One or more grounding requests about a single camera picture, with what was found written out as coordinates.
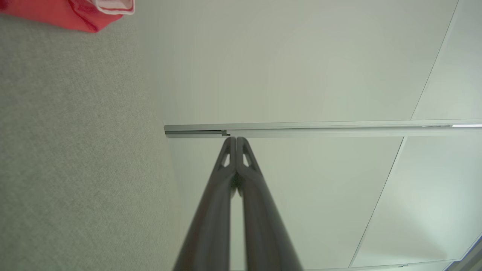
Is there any red Bulls 23 jersey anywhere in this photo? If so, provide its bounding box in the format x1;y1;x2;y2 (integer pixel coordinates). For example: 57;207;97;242
0;0;135;33

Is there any grey metal partition post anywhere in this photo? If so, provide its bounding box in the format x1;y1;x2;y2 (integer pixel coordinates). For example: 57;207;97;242
164;120;482;139

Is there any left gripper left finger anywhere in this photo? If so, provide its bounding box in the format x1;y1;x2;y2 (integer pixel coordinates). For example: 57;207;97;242
173;137;237;271

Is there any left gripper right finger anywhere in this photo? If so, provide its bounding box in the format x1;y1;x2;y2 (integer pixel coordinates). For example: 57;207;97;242
236;137;304;271

